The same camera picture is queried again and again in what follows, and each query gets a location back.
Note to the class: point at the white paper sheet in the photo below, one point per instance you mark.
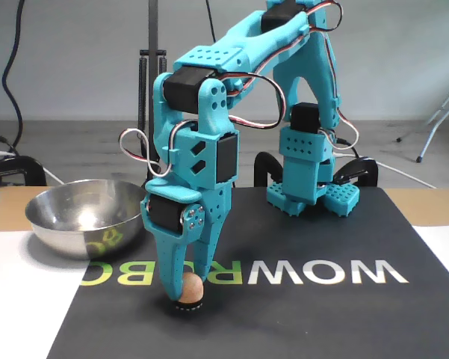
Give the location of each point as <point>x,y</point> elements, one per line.
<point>15,299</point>
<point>448,247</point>

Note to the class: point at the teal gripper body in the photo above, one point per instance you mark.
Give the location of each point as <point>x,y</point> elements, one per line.
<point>165,216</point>

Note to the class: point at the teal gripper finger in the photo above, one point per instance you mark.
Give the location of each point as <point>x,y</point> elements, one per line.
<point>209,247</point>
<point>170,261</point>

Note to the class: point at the metal bowl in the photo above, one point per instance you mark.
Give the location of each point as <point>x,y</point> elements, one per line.
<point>78,239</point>

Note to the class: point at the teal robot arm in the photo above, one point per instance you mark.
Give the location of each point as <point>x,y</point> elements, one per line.
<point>302,168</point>

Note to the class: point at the white metal stand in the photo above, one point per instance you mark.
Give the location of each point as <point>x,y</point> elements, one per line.
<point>427,139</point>

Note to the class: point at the black table clamp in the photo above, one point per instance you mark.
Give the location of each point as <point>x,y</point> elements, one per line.
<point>30,164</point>
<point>261,168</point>
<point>362,166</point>

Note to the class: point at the wooden ball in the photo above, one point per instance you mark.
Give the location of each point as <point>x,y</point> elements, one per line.
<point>192,289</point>

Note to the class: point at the black mat with WOWROBO print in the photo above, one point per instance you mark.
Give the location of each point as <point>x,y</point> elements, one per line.
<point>284,329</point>

